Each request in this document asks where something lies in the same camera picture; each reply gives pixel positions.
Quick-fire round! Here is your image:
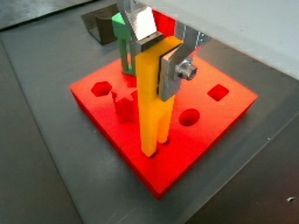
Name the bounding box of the red peg board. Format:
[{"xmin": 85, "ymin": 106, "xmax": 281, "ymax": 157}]
[{"xmin": 69, "ymin": 14, "xmax": 257, "ymax": 198}]

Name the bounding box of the black curved part holder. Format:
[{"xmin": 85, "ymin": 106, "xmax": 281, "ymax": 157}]
[{"xmin": 80, "ymin": 3, "xmax": 117, "ymax": 46}]

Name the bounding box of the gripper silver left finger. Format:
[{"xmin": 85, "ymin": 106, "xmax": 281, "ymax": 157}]
[{"xmin": 116, "ymin": 0, "xmax": 164, "ymax": 55}]

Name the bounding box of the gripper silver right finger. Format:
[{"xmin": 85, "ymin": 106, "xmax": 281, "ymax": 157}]
[{"xmin": 157, "ymin": 21, "xmax": 209, "ymax": 102}]

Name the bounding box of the yellow square-circle peg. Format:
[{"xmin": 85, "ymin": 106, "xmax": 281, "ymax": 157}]
[{"xmin": 135, "ymin": 36, "xmax": 181, "ymax": 157}]

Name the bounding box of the green peg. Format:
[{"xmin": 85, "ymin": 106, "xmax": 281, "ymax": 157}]
[{"xmin": 112, "ymin": 13, "xmax": 135, "ymax": 75}]

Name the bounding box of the red star peg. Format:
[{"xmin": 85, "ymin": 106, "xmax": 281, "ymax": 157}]
[{"xmin": 112, "ymin": 87, "xmax": 136, "ymax": 123}]

